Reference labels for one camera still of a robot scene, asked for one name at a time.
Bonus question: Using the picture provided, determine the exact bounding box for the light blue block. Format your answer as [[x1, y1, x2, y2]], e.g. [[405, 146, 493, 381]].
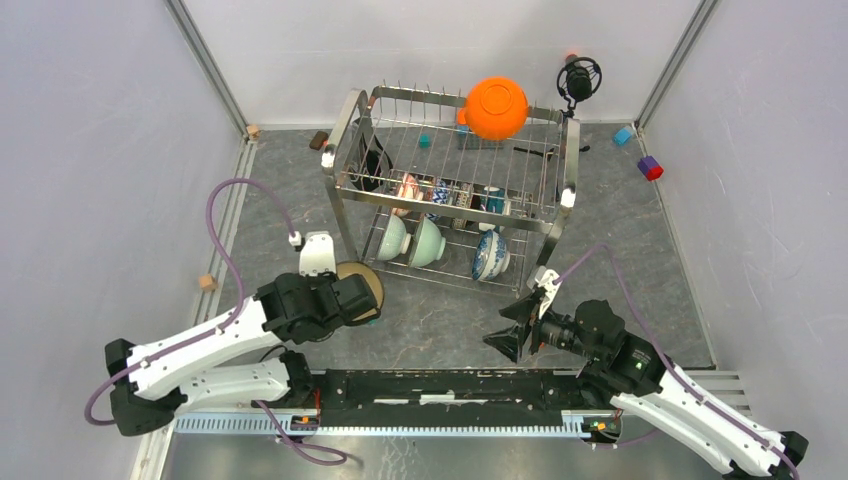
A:
[[612, 125, 636, 146]]

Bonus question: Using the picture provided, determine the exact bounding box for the brown glazed bowl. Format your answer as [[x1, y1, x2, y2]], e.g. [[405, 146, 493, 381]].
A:
[[336, 261, 385, 327]]

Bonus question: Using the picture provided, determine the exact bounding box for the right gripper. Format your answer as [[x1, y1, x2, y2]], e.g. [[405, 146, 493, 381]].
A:
[[481, 291, 604, 364]]

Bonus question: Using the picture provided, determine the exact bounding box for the dark patterned bowl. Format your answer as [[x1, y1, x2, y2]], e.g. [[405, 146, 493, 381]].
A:
[[451, 182, 474, 230]]

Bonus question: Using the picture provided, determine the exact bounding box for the tan wooden cube left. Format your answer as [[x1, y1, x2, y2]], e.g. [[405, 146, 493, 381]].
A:
[[198, 274, 218, 292]]

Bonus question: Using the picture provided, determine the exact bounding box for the steel two-tier dish rack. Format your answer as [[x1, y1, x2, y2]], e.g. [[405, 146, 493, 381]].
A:
[[321, 85, 581, 296]]

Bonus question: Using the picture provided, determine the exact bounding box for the black microphone on tripod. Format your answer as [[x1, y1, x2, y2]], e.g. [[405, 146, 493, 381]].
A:
[[556, 54, 603, 120]]

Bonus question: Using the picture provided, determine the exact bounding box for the blue zigzag patterned bowl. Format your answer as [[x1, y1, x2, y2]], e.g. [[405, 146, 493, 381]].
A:
[[424, 178, 452, 223]]

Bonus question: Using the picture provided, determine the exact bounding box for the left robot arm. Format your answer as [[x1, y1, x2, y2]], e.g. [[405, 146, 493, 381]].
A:
[[104, 272, 384, 437]]

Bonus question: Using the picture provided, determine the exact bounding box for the blue white floral bowl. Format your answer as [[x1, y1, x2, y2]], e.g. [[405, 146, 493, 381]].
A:
[[472, 230, 511, 281]]

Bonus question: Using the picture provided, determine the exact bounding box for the black bowl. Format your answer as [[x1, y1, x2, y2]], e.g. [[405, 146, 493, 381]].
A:
[[347, 118, 394, 192]]

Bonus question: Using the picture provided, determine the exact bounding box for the purple and red block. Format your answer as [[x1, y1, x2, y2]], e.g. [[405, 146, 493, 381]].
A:
[[637, 155, 664, 182]]

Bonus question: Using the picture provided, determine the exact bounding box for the teal white cup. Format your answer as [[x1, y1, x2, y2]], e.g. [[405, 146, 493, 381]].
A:
[[478, 186, 511, 233]]

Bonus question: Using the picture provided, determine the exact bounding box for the celadon green bowl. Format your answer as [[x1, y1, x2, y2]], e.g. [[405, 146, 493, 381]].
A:
[[409, 218, 446, 268]]

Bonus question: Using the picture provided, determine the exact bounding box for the pink patterned bowl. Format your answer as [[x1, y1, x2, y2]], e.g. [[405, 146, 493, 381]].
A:
[[390, 173, 423, 218]]

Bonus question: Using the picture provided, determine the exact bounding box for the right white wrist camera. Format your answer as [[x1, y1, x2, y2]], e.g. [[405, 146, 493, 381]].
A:
[[526, 266, 561, 319]]

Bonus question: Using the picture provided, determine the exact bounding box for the pale green bowl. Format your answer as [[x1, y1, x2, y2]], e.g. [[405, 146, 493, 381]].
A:
[[376, 214, 412, 261]]

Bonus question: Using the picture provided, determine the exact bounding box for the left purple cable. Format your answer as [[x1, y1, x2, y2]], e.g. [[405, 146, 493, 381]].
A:
[[84, 178, 349, 466]]

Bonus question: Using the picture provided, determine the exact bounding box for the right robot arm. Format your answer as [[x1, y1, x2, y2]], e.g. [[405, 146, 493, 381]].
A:
[[483, 287, 809, 479]]

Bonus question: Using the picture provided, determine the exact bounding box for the orange plastic bowl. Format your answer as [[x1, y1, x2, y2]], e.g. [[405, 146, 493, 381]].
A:
[[457, 76, 529, 141]]

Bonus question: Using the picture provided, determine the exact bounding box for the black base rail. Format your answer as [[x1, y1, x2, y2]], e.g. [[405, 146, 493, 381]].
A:
[[251, 368, 624, 429]]

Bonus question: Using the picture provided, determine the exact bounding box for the dark brown block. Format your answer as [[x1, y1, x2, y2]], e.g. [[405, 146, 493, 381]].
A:
[[309, 131, 329, 151]]

